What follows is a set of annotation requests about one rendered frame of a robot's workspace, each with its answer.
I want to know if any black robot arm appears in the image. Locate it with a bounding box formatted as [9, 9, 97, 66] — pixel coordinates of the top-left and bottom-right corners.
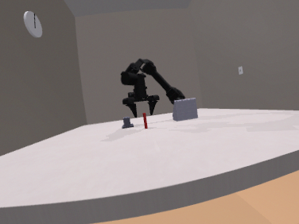
[121, 59, 184, 105]

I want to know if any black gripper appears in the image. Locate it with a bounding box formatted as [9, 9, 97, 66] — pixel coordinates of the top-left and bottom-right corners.
[122, 84, 160, 118]

